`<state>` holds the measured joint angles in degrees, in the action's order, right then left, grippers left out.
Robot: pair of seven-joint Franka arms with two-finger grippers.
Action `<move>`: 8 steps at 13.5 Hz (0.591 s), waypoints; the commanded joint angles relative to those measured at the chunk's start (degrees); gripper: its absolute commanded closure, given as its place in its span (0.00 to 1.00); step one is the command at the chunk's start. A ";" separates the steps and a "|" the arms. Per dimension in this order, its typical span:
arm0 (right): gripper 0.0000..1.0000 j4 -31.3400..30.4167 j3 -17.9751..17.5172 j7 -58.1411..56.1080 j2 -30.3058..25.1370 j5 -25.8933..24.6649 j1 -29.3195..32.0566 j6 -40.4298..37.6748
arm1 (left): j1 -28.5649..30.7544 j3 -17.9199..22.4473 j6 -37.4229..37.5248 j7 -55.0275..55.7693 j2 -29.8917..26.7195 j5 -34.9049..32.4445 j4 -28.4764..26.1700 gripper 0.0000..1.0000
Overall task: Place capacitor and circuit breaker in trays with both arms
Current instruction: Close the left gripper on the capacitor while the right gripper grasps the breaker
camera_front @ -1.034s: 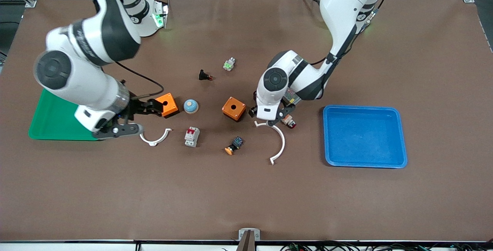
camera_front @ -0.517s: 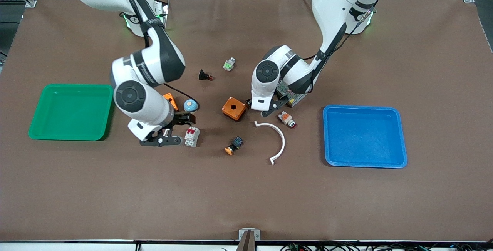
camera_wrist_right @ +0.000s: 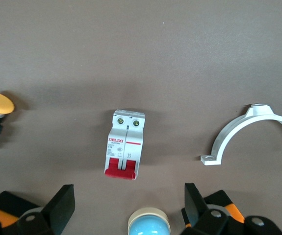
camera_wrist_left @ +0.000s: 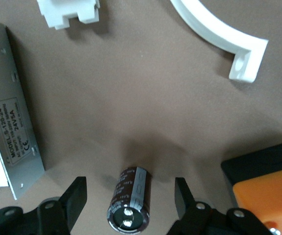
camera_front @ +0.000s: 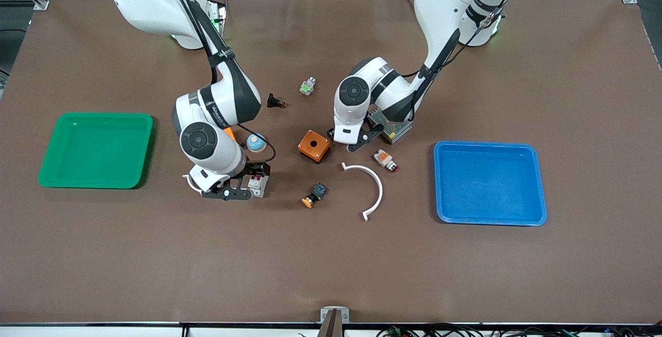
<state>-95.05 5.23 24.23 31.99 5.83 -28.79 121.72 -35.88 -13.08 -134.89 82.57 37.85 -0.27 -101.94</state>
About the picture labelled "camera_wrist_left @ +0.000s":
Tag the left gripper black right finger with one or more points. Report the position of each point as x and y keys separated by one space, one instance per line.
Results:
x=204 y=220

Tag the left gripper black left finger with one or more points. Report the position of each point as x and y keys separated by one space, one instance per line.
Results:
x=45 y=218

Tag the dark cylindrical capacitor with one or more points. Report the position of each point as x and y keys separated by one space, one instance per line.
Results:
x=128 y=195

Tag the orange button box with hole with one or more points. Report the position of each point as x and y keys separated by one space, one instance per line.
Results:
x=265 y=195

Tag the silver mesh power supply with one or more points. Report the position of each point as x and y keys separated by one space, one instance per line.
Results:
x=6 y=122

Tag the white orange red push button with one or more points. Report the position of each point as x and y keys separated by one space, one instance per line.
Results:
x=64 y=12

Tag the large white curved bracket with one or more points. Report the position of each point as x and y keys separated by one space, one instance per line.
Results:
x=204 y=27

